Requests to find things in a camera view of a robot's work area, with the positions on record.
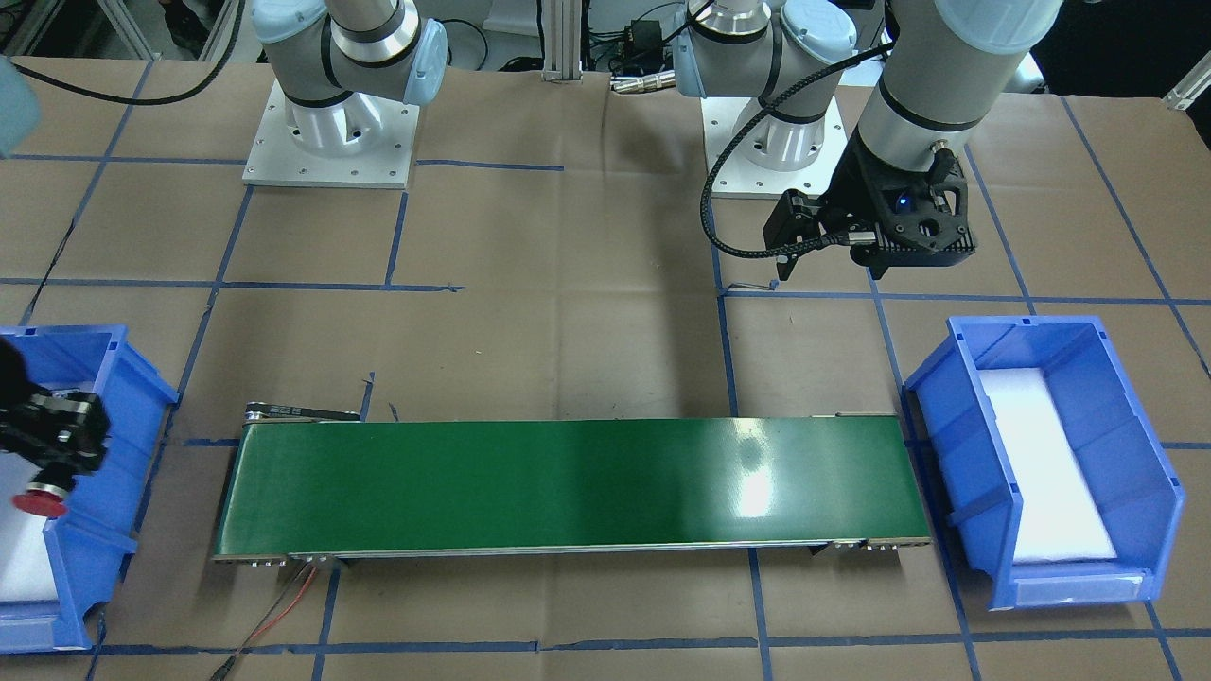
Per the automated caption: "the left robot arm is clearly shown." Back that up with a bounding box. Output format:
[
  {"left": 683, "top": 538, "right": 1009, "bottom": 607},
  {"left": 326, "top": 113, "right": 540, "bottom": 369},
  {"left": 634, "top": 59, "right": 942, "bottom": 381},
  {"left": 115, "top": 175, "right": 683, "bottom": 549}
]
[{"left": 672, "top": 1, "right": 1061, "bottom": 280}]

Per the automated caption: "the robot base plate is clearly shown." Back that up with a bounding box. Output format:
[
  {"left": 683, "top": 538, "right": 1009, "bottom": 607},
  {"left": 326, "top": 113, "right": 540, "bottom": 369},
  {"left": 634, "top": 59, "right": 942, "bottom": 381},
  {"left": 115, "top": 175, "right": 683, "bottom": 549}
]
[
  {"left": 242, "top": 82, "right": 421, "bottom": 190},
  {"left": 701, "top": 96, "right": 848, "bottom": 199}
]

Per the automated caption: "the white foam pad bin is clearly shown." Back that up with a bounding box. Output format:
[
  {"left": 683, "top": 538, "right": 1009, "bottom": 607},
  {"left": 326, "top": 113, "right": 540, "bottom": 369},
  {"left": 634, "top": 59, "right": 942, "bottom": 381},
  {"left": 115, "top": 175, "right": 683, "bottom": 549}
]
[
  {"left": 0, "top": 380, "right": 98, "bottom": 603},
  {"left": 980, "top": 368, "right": 1117, "bottom": 565}
]

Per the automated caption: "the blue plastic bin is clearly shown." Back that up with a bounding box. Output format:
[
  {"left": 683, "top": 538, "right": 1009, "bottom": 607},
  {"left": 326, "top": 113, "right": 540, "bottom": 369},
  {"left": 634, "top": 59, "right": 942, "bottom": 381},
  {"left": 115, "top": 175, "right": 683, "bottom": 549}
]
[
  {"left": 905, "top": 316, "right": 1186, "bottom": 610},
  {"left": 2, "top": 326, "right": 178, "bottom": 656}
]

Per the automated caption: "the green conveyor belt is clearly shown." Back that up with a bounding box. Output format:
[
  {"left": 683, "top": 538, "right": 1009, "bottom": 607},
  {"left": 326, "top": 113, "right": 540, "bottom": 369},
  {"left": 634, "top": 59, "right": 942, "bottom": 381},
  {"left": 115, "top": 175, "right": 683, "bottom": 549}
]
[{"left": 213, "top": 414, "right": 931, "bottom": 562}]

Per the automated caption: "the red push button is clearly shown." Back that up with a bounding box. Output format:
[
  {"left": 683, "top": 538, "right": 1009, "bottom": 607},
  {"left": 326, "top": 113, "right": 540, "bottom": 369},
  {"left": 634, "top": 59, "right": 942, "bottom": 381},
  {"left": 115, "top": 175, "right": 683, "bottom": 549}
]
[{"left": 11, "top": 463, "right": 91, "bottom": 517}]

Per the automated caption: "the aluminium frame post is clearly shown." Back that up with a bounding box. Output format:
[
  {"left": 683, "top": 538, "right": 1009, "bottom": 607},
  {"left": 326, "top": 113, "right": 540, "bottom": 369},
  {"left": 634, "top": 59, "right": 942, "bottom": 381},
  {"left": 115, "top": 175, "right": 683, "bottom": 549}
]
[{"left": 536, "top": 1, "right": 589, "bottom": 82}]

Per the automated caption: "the red black wire pair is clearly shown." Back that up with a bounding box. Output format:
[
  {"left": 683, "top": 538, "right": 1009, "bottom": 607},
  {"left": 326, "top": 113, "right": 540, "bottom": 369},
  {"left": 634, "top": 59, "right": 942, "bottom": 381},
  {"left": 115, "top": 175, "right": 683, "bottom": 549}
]
[{"left": 210, "top": 563, "right": 323, "bottom": 681}]

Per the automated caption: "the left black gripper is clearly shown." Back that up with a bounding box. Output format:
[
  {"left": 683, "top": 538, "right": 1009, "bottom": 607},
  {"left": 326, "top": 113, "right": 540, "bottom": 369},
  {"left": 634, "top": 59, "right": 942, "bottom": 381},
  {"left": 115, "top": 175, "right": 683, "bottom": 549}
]
[{"left": 763, "top": 135, "right": 974, "bottom": 282}]

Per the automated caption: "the black braided cable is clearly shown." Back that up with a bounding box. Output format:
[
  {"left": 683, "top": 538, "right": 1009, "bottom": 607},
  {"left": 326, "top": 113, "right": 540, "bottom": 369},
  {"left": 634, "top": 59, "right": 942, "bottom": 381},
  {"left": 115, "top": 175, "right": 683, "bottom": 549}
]
[{"left": 700, "top": 40, "right": 895, "bottom": 261}]

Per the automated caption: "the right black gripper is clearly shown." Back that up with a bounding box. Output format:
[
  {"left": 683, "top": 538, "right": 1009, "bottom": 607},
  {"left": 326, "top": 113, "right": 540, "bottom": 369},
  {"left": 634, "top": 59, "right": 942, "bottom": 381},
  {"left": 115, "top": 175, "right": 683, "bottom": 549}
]
[{"left": 1, "top": 341, "right": 110, "bottom": 488}]

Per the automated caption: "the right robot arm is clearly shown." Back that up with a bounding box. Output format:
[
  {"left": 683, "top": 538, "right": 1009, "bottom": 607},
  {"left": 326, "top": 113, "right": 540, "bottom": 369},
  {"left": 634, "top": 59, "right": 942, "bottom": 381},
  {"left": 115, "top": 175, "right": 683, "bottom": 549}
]
[{"left": 2, "top": 1, "right": 448, "bottom": 516}]

